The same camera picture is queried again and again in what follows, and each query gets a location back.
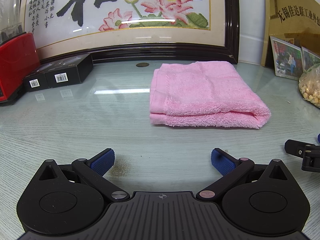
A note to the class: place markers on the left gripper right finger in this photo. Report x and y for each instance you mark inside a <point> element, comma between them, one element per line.
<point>232,171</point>

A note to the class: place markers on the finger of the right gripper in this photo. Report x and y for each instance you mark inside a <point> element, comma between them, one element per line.
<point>297,148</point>

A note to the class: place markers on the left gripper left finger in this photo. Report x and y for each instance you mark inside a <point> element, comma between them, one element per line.
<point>91,172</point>

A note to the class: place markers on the pink towel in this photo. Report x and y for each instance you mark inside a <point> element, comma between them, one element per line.
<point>204,94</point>

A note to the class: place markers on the plastic bag of nuts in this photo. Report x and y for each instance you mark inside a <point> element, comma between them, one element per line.
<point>309,85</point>

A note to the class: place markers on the framed photo left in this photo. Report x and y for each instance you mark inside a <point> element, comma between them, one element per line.
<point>287,58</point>

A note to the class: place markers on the framed photo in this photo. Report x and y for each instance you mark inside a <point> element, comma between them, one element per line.
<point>309,59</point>
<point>287,58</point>

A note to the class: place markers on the framed photo right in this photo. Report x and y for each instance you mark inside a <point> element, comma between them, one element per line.
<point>309,59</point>

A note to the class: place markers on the black charger box right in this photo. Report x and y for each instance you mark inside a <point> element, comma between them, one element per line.
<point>69,71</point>

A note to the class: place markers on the black charger box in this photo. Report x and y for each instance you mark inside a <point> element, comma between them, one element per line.
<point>69,71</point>
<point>37,79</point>

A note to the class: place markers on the black charger box left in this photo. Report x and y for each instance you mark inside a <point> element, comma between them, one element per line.
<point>37,79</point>

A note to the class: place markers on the brass coin on table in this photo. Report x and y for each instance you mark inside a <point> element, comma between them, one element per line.
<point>142,64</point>

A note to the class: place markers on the gold plaque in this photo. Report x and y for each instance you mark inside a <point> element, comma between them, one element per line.
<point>296,19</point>

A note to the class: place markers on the red blender base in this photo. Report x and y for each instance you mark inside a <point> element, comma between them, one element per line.
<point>18,59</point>

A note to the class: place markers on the framed lotus cross-stitch picture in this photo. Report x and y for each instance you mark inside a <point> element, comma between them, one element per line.
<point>130,29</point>

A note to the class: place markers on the clear blender jar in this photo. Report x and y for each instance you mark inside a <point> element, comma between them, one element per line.
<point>11,26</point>

